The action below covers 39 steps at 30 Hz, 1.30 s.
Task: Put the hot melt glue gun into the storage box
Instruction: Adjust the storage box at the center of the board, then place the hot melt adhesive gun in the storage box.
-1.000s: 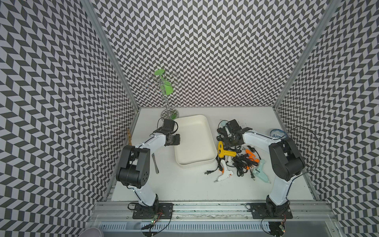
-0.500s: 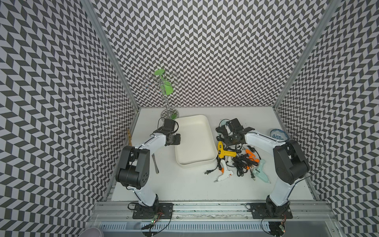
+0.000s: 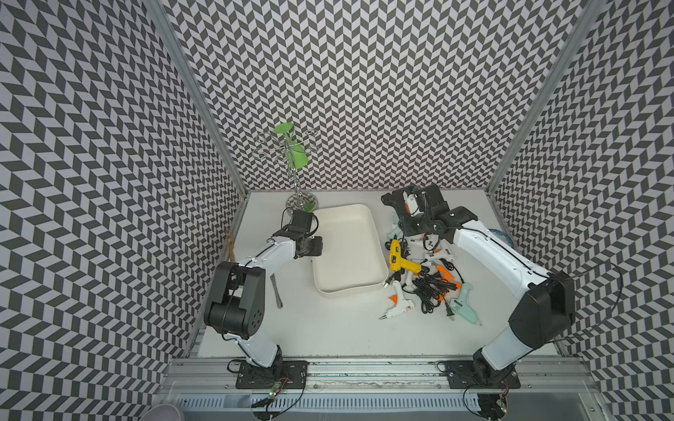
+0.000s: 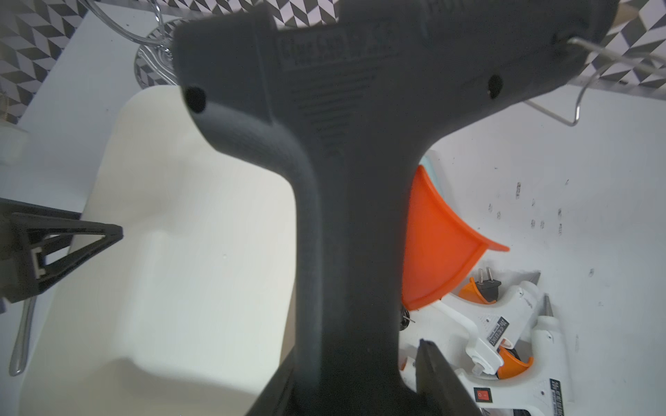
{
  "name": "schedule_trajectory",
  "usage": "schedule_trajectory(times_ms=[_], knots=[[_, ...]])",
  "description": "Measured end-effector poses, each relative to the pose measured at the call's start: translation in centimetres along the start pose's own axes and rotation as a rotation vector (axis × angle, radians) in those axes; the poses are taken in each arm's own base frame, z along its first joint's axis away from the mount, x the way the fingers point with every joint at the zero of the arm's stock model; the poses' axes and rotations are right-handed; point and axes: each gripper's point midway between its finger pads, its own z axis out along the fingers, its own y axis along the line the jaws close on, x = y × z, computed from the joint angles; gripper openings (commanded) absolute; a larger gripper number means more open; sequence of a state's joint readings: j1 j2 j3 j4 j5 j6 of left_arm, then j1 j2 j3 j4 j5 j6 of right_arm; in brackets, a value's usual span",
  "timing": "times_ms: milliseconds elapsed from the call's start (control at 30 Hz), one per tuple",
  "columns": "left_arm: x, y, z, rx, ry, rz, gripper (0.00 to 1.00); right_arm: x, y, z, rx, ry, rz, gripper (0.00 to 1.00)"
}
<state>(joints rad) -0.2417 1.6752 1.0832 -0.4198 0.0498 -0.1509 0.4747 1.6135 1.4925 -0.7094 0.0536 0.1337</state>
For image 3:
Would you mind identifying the blue white ceramic bowl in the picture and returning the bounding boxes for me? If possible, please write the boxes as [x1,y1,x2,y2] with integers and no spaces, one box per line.
[490,229,515,248]

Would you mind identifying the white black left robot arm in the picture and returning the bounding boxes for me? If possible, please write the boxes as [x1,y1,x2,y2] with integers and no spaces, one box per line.
[203,210,323,368]

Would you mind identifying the silver stand green leaves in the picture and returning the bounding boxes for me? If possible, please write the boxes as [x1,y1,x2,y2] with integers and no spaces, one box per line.
[254,122,319,214]

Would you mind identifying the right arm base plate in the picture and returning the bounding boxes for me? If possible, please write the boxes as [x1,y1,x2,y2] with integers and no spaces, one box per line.
[439,360,521,389]

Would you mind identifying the mint green glue gun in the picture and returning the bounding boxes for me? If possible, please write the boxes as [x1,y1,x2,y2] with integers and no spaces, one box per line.
[386,224,405,241]

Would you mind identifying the white glue gun orange trigger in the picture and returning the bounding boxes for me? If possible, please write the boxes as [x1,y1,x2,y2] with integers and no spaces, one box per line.
[421,240,455,266]

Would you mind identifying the white plastic storage box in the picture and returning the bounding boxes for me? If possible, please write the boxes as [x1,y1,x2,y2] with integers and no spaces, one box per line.
[312,203,389,298]

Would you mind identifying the yellow glue gun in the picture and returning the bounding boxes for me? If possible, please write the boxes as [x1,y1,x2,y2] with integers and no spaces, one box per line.
[389,240,422,275]

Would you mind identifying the mint glue gun front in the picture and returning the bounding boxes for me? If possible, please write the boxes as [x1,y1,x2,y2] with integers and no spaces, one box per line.
[449,283,482,326]

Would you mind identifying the aluminium front rail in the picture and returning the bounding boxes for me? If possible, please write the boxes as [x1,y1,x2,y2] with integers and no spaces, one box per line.
[156,355,600,398]

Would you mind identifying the metal file tool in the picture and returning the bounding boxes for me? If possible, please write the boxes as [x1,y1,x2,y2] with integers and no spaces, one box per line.
[270,274,284,309]

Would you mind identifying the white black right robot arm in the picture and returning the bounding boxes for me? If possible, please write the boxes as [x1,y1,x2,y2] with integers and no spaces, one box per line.
[382,184,576,386]

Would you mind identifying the wooden stick at wall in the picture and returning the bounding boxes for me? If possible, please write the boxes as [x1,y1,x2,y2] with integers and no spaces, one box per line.
[226,230,235,261]

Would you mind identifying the black glue gun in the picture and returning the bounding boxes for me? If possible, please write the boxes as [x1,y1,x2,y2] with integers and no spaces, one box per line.
[381,186,421,217]

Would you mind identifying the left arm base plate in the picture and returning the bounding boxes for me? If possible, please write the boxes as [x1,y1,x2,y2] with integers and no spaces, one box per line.
[227,360,309,390]

